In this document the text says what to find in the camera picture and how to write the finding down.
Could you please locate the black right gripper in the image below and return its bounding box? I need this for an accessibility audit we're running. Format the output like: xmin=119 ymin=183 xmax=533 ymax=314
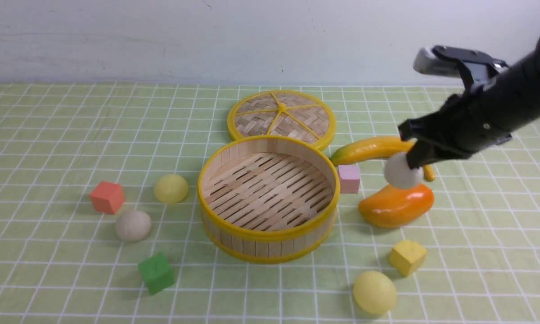
xmin=398 ymin=90 xmax=513 ymax=169

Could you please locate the white bun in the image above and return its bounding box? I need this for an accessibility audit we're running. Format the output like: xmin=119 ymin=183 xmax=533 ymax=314
xmin=114 ymin=210 xmax=152 ymax=243
xmin=383 ymin=152 xmax=424 ymax=189

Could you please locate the yellow bun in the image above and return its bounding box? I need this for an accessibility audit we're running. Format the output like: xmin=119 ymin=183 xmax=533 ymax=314
xmin=352 ymin=270 xmax=397 ymax=316
xmin=153 ymin=174 xmax=189 ymax=204

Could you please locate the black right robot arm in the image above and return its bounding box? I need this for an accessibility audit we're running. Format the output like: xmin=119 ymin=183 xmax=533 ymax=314
xmin=398 ymin=38 xmax=540 ymax=169

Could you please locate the woven bamboo steamer lid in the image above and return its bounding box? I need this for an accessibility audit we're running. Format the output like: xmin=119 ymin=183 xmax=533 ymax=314
xmin=226 ymin=90 xmax=337 ymax=150

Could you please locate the bamboo steamer tray yellow rim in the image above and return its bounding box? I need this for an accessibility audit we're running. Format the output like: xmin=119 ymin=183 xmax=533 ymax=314
xmin=197 ymin=135 xmax=340 ymax=263

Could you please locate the yellow toy banana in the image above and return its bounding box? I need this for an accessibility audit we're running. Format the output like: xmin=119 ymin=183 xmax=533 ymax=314
xmin=329 ymin=136 xmax=414 ymax=166

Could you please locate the orange toy mango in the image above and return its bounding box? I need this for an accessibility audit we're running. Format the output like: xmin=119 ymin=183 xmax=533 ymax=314
xmin=358 ymin=183 xmax=435 ymax=229

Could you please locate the pink cube block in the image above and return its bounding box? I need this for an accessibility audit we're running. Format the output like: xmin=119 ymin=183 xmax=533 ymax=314
xmin=337 ymin=164 xmax=362 ymax=194

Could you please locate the yellow cube block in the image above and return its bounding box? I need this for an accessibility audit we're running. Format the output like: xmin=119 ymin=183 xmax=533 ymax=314
xmin=389 ymin=240 xmax=427 ymax=277

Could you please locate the green cube block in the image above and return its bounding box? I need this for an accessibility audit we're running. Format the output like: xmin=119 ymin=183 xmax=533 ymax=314
xmin=138 ymin=252 xmax=176 ymax=296

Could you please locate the red cube block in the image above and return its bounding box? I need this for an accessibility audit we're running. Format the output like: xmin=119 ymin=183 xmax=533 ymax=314
xmin=89 ymin=181 xmax=125 ymax=215

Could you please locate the green checkered tablecloth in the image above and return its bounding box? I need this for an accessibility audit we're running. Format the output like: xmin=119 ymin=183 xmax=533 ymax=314
xmin=0 ymin=83 xmax=540 ymax=324

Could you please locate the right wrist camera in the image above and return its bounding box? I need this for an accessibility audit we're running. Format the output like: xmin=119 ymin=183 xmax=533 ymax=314
xmin=413 ymin=45 xmax=509 ymax=90

